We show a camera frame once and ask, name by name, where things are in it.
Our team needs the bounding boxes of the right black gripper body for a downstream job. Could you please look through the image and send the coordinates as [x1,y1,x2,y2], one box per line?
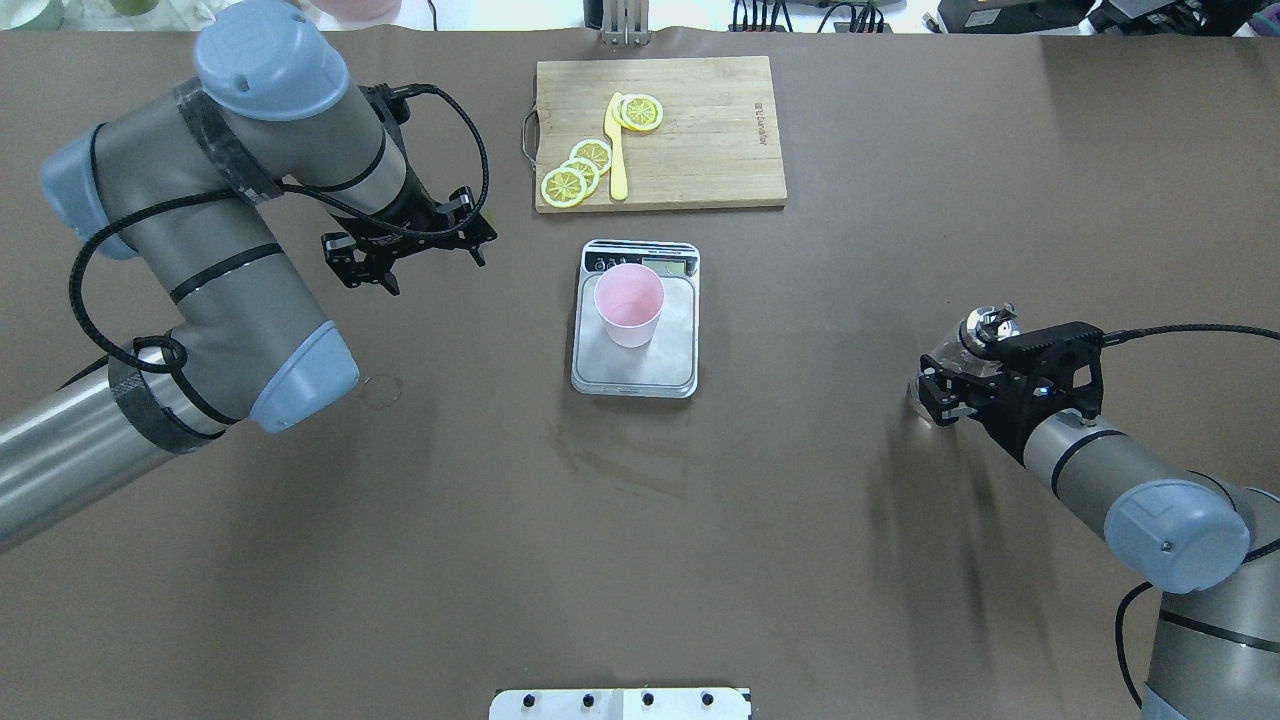
[951,322,1105,462]

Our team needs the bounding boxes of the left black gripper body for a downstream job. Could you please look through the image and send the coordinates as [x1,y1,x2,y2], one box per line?
[323,85,497,286]

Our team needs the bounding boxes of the clear glass sauce bottle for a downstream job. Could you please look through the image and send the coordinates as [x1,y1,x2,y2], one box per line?
[906,304,1021,421]

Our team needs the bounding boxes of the pink plastic cup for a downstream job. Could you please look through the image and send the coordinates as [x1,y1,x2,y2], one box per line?
[594,263,666,348]

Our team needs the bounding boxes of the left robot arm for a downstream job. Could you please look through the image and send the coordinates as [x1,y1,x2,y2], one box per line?
[3,1,497,550]

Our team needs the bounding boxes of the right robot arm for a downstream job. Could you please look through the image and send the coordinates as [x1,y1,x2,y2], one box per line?
[908,306,1279,719]

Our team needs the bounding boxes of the digital kitchen scale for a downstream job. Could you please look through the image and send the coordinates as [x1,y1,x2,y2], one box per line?
[570,240,701,398]

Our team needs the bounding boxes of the lemon slice top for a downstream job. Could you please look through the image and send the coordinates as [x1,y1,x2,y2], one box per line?
[540,167,591,209]

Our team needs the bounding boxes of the yellow plastic knife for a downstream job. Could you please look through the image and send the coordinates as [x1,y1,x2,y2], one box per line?
[603,92,630,202]

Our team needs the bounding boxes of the lemon slice front single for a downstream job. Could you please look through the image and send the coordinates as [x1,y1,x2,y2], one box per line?
[621,94,666,132]

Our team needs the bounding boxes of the pink bowl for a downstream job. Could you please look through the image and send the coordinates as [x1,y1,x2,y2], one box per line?
[310,0,402,22]

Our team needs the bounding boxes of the bamboo cutting board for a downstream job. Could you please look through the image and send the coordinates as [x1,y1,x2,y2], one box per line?
[534,56,788,211]

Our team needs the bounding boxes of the white metal column base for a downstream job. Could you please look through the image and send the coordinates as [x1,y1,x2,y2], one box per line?
[488,687,754,719]

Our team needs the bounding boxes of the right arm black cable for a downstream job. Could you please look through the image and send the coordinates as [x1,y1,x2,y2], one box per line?
[1100,323,1280,346]

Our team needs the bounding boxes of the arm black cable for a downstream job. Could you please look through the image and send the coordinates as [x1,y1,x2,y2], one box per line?
[1100,323,1280,346]
[68,83,492,375]

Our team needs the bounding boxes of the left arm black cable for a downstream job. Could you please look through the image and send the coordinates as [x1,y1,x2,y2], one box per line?
[68,83,492,375]

